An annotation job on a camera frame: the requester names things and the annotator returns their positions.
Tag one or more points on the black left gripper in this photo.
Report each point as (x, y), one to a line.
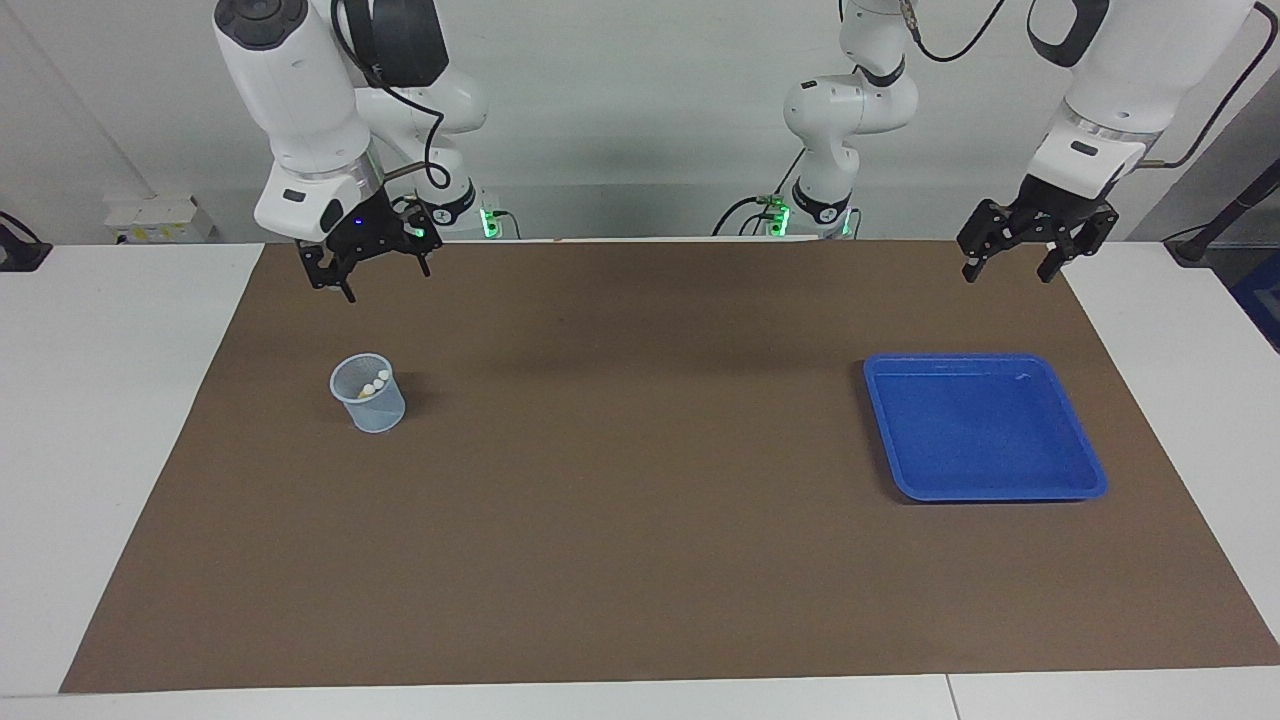
(1055, 212)

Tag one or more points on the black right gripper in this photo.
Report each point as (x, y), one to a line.
(365, 235)

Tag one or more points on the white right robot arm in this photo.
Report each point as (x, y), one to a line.
(300, 100)

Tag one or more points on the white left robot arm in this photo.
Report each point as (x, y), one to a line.
(1130, 70)

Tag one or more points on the light blue mesh cup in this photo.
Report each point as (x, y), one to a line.
(380, 415)

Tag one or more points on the black stand pole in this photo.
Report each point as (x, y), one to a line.
(1225, 215)

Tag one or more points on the blue plastic tray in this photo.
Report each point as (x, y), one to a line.
(980, 440)

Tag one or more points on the white power box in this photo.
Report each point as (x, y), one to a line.
(155, 222)

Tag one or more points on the blue box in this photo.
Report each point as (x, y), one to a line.
(1262, 300)

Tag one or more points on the brown table mat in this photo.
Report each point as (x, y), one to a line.
(640, 480)

